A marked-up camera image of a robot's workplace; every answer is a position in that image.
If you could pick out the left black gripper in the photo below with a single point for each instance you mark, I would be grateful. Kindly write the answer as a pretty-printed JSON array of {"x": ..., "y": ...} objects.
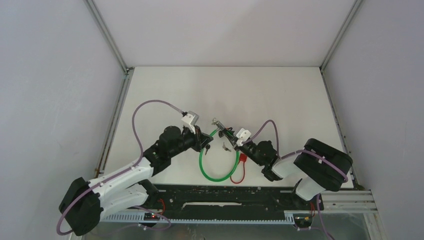
[{"x": 200, "y": 139}]

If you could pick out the green cable lock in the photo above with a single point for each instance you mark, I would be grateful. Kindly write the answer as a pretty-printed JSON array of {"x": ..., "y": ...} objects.
[{"x": 218, "y": 165}]

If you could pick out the silver key bunch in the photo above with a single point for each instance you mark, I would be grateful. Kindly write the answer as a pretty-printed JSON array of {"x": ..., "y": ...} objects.
[{"x": 216, "y": 122}]

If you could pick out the small silver lock key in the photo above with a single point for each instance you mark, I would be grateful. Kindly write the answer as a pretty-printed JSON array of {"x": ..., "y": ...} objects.
[{"x": 226, "y": 148}]

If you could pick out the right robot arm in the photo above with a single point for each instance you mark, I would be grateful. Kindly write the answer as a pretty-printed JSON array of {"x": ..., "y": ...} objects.
[{"x": 326, "y": 168}]

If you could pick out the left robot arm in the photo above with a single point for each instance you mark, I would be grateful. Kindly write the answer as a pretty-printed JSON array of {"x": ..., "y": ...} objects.
[{"x": 86, "y": 202}]

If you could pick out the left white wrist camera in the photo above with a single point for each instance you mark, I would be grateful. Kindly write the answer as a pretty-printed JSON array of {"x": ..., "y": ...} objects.
[{"x": 189, "y": 119}]

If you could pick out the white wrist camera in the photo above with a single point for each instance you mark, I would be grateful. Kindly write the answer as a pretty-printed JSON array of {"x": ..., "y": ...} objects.
[
  {"x": 242, "y": 135},
  {"x": 189, "y": 119}
]

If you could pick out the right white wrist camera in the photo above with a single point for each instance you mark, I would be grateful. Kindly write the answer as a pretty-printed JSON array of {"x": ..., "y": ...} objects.
[{"x": 242, "y": 135}]

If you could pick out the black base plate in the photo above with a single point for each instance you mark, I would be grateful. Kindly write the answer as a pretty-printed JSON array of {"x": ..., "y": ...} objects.
[{"x": 228, "y": 202}]

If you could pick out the aluminium front frame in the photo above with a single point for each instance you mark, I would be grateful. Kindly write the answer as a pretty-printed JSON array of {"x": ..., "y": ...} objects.
[{"x": 343, "y": 202}]

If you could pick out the grey cable duct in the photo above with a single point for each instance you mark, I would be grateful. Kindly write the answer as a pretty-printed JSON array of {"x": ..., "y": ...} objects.
[{"x": 145, "y": 217}]

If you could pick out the left aluminium corner post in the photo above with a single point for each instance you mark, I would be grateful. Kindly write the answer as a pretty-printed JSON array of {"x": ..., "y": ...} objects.
[{"x": 107, "y": 35}]

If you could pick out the aluminium corner post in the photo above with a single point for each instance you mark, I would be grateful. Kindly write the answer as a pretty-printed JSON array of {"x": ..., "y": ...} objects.
[
  {"x": 107, "y": 35},
  {"x": 353, "y": 11}
]

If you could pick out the right aluminium corner post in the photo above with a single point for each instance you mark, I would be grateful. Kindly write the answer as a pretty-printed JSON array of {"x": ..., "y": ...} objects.
[{"x": 353, "y": 11}]

